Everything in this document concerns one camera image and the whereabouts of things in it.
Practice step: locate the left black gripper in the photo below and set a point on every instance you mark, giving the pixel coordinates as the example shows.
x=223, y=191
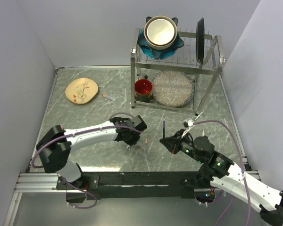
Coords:
x=134, y=140

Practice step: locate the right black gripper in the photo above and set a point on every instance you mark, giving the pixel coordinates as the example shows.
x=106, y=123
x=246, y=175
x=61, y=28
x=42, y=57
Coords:
x=172, y=142

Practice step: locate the dark blue pen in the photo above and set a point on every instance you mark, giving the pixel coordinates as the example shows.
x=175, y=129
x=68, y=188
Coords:
x=164, y=128

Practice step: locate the grey marker orange tip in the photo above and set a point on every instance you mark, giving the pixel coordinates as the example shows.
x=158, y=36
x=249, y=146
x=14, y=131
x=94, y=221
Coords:
x=109, y=97

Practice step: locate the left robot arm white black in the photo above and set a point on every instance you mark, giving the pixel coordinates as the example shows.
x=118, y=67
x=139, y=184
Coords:
x=53, y=150

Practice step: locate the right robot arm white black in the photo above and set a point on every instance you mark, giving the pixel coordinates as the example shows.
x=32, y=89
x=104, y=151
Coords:
x=225, y=174

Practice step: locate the red black mug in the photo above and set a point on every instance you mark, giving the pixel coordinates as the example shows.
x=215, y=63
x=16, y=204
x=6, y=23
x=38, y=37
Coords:
x=143, y=90

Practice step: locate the speckled grey plate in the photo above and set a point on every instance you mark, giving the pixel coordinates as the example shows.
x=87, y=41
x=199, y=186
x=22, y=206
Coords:
x=173, y=89

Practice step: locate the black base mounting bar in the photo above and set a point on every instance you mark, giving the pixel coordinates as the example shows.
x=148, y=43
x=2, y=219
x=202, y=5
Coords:
x=100, y=185

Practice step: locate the steel dish rack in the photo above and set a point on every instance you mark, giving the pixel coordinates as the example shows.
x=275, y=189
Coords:
x=184, y=60

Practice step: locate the yellow bird-pattern plate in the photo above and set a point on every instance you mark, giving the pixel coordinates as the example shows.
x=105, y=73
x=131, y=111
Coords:
x=81, y=91

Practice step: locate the cream bowl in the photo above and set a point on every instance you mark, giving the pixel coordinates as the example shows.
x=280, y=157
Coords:
x=160, y=32

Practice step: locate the blue petal-shaped bowl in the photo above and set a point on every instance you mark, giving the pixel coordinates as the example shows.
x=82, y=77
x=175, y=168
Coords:
x=159, y=54

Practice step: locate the black plate upright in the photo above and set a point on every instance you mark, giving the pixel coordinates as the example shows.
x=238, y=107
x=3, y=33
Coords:
x=200, y=40

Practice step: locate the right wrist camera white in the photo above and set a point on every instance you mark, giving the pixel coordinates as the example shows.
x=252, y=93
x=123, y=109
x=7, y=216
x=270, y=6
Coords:
x=188, y=124

